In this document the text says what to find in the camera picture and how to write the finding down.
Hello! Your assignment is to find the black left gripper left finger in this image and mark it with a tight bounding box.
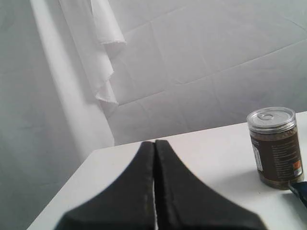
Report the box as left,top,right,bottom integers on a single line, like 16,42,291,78
56,141,155,230

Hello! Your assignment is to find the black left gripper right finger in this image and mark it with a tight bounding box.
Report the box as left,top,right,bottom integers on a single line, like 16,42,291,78
154,140,266,230

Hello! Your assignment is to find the brown labelled clear-lid can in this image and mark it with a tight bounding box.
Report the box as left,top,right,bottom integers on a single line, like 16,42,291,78
247,107,304,190

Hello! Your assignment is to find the spaghetti pasta packet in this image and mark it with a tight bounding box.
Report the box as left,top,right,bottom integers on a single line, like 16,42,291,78
288,181,307,200

